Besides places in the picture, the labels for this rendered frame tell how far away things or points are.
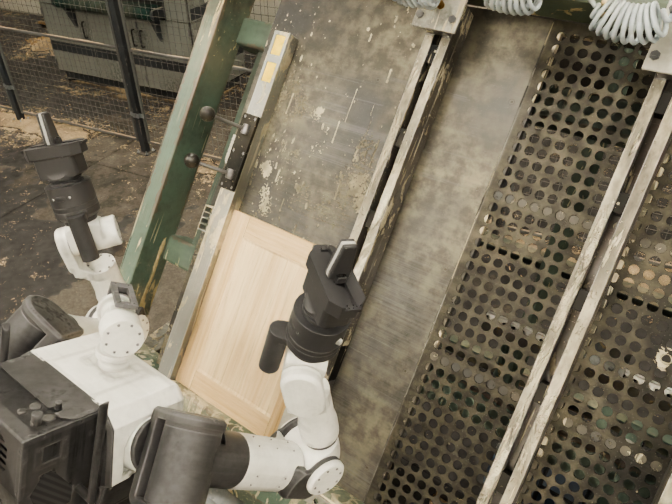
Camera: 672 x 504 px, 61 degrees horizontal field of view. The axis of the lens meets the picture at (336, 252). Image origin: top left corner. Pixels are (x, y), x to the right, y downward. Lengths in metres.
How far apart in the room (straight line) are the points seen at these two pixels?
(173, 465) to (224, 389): 0.63
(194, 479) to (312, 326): 0.28
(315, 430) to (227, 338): 0.54
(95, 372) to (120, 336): 0.09
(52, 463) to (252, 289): 0.68
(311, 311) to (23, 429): 0.43
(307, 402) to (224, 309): 0.64
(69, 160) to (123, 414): 0.52
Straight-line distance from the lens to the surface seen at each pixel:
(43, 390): 1.00
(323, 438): 1.06
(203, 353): 1.56
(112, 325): 0.97
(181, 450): 0.91
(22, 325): 1.19
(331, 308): 0.76
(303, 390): 0.90
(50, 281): 3.66
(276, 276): 1.42
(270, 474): 1.03
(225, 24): 1.70
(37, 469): 0.95
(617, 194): 1.13
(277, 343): 0.88
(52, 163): 1.25
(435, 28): 1.26
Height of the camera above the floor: 2.08
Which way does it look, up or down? 37 degrees down
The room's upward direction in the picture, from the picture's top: straight up
